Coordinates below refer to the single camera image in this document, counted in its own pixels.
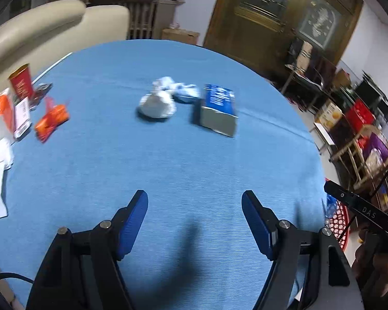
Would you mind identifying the metal frame chair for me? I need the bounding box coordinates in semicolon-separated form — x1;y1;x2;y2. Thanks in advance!
280;37;332;112

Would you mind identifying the red paper cup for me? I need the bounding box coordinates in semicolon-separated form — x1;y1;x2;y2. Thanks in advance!
8;64;36;101

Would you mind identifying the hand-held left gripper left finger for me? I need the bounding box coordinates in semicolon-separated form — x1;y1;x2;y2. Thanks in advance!
26;190;148;310

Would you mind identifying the radiator cover cabinet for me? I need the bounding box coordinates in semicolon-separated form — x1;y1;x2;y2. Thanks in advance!
88;0;185;41

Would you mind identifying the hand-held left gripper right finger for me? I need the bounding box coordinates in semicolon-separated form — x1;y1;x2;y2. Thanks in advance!
241;190;366;310

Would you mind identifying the dark snack packet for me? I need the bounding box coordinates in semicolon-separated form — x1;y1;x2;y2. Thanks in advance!
29;83;53;110

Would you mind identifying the white and purple medicine box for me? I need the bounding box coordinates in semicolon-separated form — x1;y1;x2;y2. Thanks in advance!
13;97;32;140

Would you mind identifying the black cable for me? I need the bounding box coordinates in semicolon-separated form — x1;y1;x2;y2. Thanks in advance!
0;272;37;285

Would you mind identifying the wooden glazed door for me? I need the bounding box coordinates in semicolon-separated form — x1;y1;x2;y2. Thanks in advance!
203;0;365;83

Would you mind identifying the wooden storage shelf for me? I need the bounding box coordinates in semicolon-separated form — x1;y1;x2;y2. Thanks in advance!
310;100;388;207

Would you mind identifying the pale blue crumpled tissue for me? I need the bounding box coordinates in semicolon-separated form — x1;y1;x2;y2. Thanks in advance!
152;76;201;104

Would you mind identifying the white crumpled paper ball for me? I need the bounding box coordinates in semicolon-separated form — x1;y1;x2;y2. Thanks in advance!
138;90;177;120

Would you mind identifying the red gift box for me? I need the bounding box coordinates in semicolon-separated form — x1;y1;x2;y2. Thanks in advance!
343;98;377;133

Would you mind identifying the person's right hand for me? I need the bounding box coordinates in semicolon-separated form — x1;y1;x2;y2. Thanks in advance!
352;232;388;298

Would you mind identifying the brown cardboard box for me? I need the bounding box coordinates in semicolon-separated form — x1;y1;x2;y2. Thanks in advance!
161;28;200;46

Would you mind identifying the orange packet with red strips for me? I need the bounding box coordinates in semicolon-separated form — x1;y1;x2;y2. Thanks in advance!
34;97;70;143

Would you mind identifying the blue tablecloth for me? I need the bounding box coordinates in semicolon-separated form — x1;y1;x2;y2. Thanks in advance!
0;39;326;310

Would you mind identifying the beige leather sofa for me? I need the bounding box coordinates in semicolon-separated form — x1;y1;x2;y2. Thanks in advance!
0;0;130;94

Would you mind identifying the blue cardboard box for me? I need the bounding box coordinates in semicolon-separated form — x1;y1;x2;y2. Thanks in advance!
194;84;240;138

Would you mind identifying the red mesh waste basket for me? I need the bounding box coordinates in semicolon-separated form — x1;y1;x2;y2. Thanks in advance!
323;178;363;251

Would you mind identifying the yellow carton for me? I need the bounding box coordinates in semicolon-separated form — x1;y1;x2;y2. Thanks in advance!
314;102;343;133

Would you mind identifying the purple gift box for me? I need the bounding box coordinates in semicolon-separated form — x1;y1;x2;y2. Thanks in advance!
362;134;388;175

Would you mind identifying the white plastic tube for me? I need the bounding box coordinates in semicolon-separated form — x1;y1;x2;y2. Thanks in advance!
32;52;74;81

